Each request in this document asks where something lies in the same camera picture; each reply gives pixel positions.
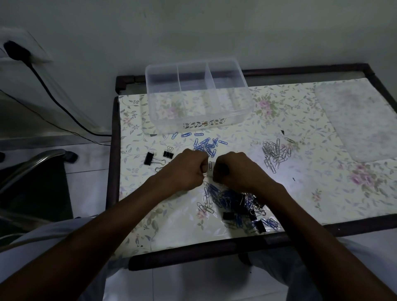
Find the black plug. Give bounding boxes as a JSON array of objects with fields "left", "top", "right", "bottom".
[{"left": 3, "top": 41, "right": 32, "bottom": 61}]

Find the floral tablecloth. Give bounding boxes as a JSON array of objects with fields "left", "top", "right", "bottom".
[{"left": 112, "top": 78, "right": 397, "bottom": 258}]

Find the thick black cable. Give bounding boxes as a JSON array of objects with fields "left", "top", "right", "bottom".
[{"left": 25, "top": 58, "right": 112, "bottom": 137}]

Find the large black binder clip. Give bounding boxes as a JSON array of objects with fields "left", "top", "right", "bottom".
[{"left": 143, "top": 152, "right": 165, "bottom": 167}]

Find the dark table frame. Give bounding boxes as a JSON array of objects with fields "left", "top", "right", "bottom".
[{"left": 105, "top": 63, "right": 397, "bottom": 272}]

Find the white wall socket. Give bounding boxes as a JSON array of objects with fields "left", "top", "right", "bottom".
[{"left": 0, "top": 27, "right": 52, "bottom": 65}]

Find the person's right forearm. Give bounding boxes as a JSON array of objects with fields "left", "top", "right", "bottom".
[{"left": 257, "top": 184, "right": 397, "bottom": 301}]

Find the person's right hand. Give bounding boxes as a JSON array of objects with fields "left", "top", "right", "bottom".
[{"left": 212, "top": 151, "right": 279, "bottom": 201}]

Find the person's left forearm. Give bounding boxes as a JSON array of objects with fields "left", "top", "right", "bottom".
[{"left": 0, "top": 177, "right": 175, "bottom": 301}]

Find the pile of blue paper clips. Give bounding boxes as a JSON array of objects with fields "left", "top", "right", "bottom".
[{"left": 171, "top": 131, "right": 229, "bottom": 158}]

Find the mixed heap of clips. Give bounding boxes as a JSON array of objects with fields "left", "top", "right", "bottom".
[{"left": 197, "top": 181, "right": 281, "bottom": 235}]

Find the thin black cable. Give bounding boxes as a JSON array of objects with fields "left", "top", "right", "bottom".
[{"left": 0, "top": 89, "right": 111, "bottom": 147}]

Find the person's left hand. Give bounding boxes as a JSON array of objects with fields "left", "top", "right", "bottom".
[{"left": 154, "top": 149, "right": 209, "bottom": 193}]

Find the clear plastic divided box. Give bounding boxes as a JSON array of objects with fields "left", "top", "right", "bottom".
[{"left": 145, "top": 57, "right": 255, "bottom": 134}]

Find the clear plastic mat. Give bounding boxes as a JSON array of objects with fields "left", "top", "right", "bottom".
[{"left": 314, "top": 81, "right": 397, "bottom": 162}]

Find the pile of silver paper clips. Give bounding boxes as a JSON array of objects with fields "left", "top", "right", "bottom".
[{"left": 262, "top": 138, "right": 293, "bottom": 171}]

